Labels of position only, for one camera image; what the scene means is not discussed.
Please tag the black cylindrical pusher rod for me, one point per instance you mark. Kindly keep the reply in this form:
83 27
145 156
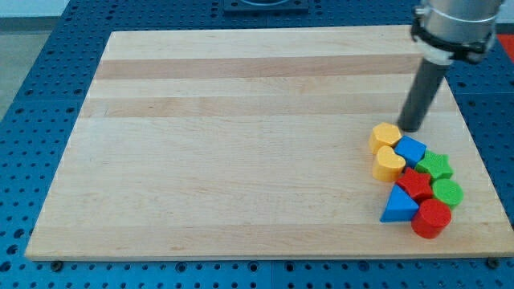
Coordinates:
421 95

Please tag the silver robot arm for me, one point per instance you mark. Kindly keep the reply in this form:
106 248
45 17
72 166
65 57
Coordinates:
445 31

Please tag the blue triangle block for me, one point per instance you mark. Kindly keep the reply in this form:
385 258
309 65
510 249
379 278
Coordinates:
400 207

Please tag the yellow hexagon block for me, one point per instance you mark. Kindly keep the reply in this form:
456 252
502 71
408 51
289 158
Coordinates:
384 134

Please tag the blue cube block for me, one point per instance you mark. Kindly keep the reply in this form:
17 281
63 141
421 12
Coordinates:
411 150

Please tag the green star block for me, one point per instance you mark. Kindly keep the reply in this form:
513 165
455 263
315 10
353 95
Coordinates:
437 165

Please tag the yellow heart block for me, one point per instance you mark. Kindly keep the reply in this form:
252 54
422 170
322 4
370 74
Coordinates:
387 165

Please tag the red star block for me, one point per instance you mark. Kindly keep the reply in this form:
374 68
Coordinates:
416 185

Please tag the green cylinder block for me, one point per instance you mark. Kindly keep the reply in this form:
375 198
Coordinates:
447 191

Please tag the red cylinder block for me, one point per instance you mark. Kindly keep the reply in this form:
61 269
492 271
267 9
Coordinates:
432 217

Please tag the black board screw right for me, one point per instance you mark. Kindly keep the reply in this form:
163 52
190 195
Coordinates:
493 263

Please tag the black board screw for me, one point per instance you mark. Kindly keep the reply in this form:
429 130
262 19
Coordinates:
493 263
56 266

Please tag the dark mounting plate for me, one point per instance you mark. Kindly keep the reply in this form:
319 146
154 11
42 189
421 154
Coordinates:
236 6

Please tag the wooden board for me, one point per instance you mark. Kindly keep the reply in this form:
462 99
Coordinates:
253 144

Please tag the black board screw left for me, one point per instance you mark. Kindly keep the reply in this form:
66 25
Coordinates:
56 266

